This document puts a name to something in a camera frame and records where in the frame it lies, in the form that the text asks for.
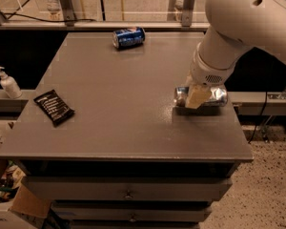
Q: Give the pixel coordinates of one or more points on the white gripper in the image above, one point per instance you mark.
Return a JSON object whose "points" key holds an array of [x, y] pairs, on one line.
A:
{"points": [[204, 72]]}

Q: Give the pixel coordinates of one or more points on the crushed silver redbull can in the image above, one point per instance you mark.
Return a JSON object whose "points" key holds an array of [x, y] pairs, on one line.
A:
{"points": [[218, 97]]}

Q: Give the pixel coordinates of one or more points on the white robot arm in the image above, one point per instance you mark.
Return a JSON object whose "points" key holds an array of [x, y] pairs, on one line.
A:
{"points": [[236, 26]]}

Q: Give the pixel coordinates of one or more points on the blue pepsi can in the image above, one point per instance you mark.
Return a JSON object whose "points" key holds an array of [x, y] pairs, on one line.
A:
{"points": [[128, 37]]}

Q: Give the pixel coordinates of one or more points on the grey drawer cabinet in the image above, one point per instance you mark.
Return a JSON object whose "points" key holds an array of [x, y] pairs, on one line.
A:
{"points": [[126, 134]]}

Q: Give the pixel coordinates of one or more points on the top drawer knob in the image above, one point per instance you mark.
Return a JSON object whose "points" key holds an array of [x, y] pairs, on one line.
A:
{"points": [[128, 195]]}

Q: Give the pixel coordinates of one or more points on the drawer knob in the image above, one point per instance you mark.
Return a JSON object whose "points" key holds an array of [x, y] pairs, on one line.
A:
{"points": [[128, 195], [132, 219]]}

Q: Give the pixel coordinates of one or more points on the black snack packet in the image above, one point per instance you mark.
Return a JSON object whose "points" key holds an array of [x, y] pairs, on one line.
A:
{"points": [[54, 107]]}

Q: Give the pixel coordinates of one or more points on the white pump bottle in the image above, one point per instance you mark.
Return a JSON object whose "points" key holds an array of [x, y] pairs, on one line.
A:
{"points": [[9, 85]]}

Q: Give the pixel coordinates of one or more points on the cardboard box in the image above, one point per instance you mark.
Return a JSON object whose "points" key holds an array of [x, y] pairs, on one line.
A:
{"points": [[19, 208]]}

